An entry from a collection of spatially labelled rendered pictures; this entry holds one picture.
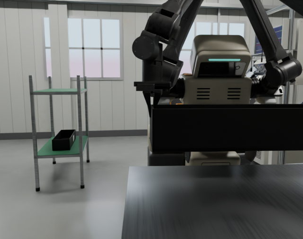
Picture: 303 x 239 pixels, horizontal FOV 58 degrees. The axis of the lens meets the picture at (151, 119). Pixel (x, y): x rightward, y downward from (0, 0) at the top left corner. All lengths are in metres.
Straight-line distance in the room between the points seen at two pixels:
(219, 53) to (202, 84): 0.14
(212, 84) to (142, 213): 0.69
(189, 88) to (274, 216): 0.65
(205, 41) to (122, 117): 4.19
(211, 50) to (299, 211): 0.66
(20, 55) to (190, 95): 4.50
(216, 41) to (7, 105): 4.70
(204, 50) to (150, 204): 0.66
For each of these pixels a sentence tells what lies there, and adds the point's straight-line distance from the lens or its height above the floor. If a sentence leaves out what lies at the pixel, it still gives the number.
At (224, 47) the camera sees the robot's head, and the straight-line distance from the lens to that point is 1.11.
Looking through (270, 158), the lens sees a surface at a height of 0.27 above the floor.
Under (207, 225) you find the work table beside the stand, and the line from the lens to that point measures 0.54.
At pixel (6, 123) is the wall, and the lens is 5.52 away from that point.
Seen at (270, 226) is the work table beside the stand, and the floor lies 0.80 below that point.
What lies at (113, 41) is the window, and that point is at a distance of 5.17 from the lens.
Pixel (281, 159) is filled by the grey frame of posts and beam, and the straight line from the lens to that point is 2.67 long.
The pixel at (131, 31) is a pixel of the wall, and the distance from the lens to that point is 5.23.
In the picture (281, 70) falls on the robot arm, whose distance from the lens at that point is 1.11.
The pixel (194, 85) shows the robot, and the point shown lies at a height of 1.04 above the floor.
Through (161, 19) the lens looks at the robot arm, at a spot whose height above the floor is 1.22.
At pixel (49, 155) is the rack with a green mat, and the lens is 2.81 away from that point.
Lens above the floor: 1.06
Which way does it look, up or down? 8 degrees down
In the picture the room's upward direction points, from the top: straight up
